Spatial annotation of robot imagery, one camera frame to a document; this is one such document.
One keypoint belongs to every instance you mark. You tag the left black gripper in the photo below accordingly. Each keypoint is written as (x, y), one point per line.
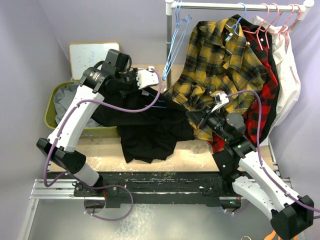
(133, 74)

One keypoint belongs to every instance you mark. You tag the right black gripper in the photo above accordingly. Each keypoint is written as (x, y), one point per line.
(201, 117)

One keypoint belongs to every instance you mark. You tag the light blue wire hanger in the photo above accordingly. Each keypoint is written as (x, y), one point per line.
(159, 104)

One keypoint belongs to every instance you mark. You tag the black t-shirt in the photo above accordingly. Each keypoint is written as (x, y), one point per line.
(148, 135)

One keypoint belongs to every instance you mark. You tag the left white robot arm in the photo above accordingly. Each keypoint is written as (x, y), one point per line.
(113, 74)

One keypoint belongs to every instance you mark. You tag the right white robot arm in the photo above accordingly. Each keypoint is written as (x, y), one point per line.
(288, 212)

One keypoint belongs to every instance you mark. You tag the red black plaid shirt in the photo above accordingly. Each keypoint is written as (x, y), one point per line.
(262, 112)

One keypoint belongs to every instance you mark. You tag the yellow plaid shirt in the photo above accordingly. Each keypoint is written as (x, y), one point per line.
(218, 58)

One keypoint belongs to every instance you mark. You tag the grey shirt in bin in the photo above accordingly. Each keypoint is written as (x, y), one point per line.
(63, 99)

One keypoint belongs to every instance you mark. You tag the white shirt on rack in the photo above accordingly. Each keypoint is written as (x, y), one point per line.
(290, 84)

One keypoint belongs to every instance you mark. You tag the blue hanger holding plaid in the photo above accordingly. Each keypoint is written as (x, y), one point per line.
(237, 20)

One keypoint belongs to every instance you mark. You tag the pink hanger middle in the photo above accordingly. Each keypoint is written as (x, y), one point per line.
(277, 15)

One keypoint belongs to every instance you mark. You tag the orange plastic hanger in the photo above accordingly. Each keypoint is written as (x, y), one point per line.
(273, 236)

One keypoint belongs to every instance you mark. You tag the green plastic laundry bin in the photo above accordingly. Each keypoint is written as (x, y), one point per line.
(92, 130)

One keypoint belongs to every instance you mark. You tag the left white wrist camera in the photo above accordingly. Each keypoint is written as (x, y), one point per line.
(147, 77)

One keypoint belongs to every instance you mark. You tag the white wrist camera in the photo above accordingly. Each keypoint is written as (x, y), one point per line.
(221, 99)
(147, 77)

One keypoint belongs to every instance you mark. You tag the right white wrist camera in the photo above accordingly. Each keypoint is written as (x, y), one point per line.
(221, 99)

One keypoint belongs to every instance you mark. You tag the small whiteboard yellow frame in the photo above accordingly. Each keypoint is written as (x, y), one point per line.
(85, 55)

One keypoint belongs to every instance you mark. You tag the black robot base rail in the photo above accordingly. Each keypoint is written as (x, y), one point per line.
(228, 204)

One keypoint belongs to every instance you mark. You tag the blue wire hangers bunch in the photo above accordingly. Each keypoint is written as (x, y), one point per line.
(176, 29)

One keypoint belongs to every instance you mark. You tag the aluminium extrusion frame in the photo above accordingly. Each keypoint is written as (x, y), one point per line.
(50, 190)

